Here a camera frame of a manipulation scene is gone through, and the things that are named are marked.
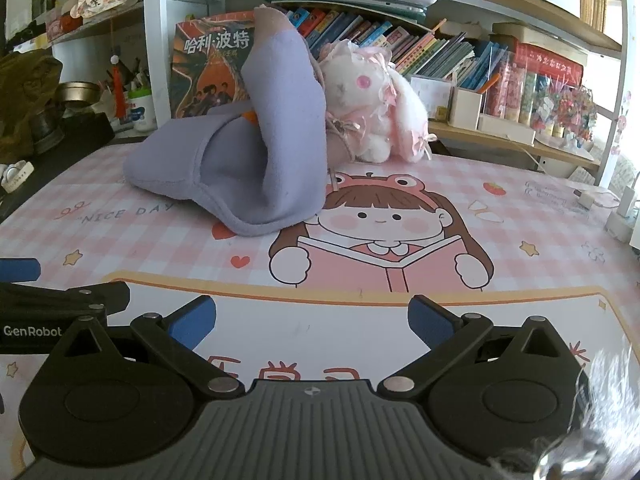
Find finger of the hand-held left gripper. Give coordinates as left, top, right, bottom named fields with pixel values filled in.
left=0, top=258, right=42, bottom=284
left=0, top=281, right=132, bottom=318

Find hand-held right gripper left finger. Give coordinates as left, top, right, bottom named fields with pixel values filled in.
left=49, top=295, right=241, bottom=394

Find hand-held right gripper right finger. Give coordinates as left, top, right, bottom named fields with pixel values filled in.
left=377, top=295, right=585, bottom=394

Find lavender and mauve knit sweater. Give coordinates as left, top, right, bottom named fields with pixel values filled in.
left=122, top=5, right=329, bottom=239

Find white wristwatch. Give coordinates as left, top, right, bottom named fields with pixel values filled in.
left=0, top=159, right=36, bottom=194

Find pink printed desk mat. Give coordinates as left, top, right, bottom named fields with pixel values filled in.
left=0, top=141, right=640, bottom=463

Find black box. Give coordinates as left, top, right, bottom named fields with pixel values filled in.
left=0, top=111, right=117, bottom=211

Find metal bowl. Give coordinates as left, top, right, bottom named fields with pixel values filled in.
left=54, top=81, right=102, bottom=112

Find fluffy white sleeve cuff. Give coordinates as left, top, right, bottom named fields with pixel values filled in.
left=486, top=334, right=640, bottom=480

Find red tassel hanging charm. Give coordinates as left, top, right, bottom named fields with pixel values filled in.
left=110, top=46, right=127, bottom=120

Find white pen holder box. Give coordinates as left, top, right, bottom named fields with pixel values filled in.
left=447, top=85, right=494, bottom=129

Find white charger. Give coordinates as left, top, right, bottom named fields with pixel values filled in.
left=606, top=185, right=640, bottom=252

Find white note box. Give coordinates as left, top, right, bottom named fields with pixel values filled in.
left=410, top=75, right=454, bottom=122

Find white and pink plush bunny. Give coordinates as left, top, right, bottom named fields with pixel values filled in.
left=312, top=40, right=439, bottom=164

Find row of sticker packets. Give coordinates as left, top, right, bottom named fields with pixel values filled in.
left=484, top=62, right=599, bottom=148

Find illustrated book box set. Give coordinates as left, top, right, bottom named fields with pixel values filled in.
left=169, top=10, right=262, bottom=122

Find white and wood shelf unit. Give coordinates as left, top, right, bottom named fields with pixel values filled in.
left=0, top=0, right=632, bottom=188

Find row of colourful books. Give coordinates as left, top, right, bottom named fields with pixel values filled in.
left=279, top=6, right=507, bottom=92

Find red gift box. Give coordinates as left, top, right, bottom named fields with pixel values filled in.
left=514, top=42, right=586, bottom=87

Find pale green tablet case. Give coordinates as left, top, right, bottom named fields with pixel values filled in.
left=262, top=0, right=432, bottom=24

